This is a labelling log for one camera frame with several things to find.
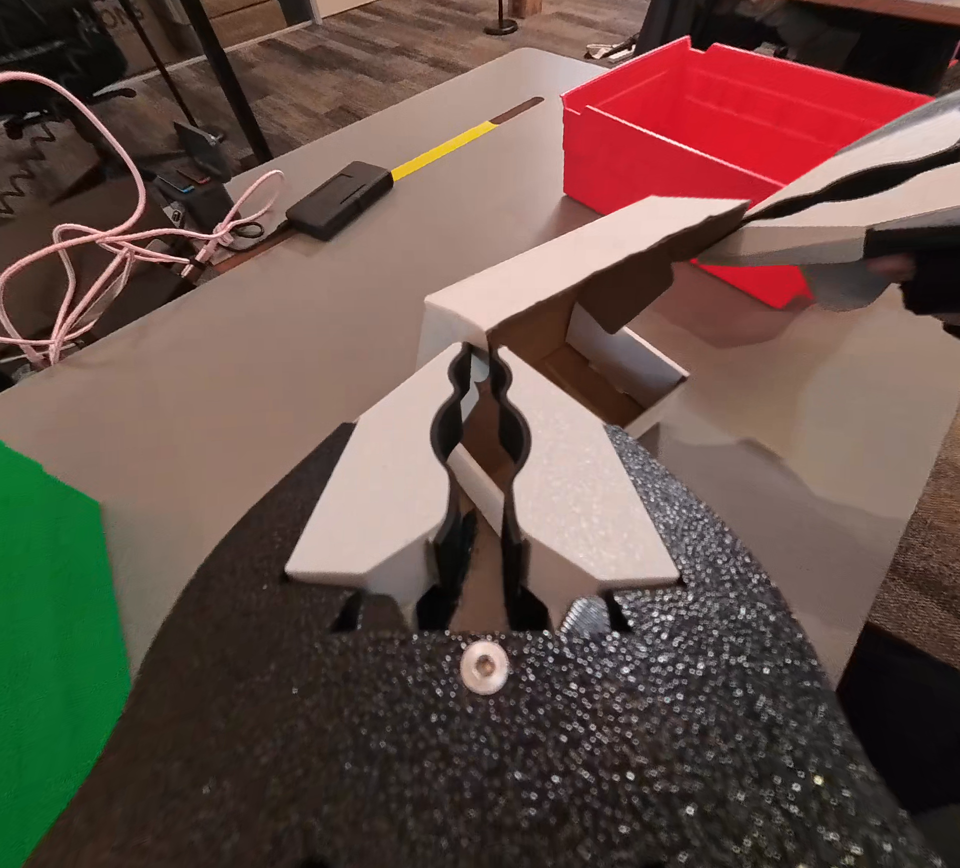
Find green plastic bin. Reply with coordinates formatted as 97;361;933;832
0;439;135;868

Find red plastic bin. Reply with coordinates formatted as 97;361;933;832
561;37;935;310

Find black coiled cable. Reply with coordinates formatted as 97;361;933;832
0;154;55;218

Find yellow tape strip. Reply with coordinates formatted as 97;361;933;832
390;120;500;183

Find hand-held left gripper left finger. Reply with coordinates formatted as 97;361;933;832
285;343;477;625

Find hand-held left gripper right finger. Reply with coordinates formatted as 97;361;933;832
486;349;680;630

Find black office chair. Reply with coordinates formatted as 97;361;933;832
0;0;140;141

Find pink braided cable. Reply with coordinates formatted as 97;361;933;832
0;71;288;368

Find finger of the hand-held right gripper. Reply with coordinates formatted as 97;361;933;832
742;91;960;222
697;166;960;269

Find white cardboard box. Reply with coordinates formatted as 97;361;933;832
416;196;751;539

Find black charging dock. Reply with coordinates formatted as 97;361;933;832
152;121;240;231

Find black rectangular device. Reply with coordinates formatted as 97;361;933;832
285;161;395;242

